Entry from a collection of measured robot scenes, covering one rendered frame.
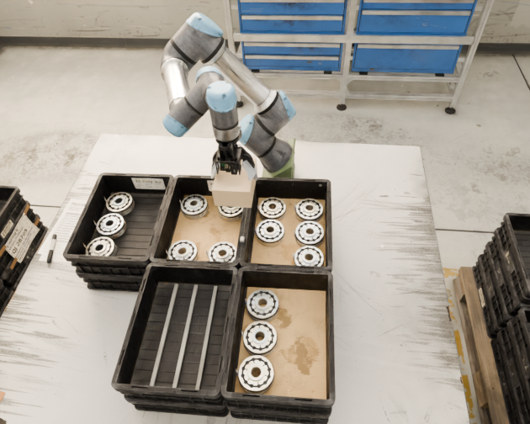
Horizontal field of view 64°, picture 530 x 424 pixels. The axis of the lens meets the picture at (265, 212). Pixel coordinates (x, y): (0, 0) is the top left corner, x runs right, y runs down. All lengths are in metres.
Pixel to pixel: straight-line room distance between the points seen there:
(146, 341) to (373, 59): 2.52
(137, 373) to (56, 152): 2.42
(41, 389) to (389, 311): 1.19
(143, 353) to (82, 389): 0.26
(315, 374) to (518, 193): 2.17
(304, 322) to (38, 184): 2.42
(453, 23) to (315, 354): 2.47
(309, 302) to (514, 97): 2.94
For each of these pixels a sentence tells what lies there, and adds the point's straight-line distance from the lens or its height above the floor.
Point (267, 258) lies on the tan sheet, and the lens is 1.49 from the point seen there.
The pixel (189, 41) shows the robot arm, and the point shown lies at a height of 1.36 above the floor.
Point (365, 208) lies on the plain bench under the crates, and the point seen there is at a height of 0.70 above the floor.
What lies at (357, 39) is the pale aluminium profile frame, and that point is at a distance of 3.15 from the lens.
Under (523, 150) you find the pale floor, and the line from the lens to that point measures 3.48.
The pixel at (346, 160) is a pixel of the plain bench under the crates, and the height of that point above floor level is 0.70.
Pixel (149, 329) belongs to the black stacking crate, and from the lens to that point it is 1.43.
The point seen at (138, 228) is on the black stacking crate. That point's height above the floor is 0.83.
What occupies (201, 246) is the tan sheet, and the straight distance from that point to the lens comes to 1.55.
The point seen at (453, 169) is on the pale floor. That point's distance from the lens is 3.14.
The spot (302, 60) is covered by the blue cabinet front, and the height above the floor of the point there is 0.40.
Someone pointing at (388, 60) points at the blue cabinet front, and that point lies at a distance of 3.30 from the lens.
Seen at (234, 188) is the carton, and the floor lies 1.12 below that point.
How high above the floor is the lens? 2.08
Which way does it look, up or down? 50 degrees down
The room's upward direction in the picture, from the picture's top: 4 degrees counter-clockwise
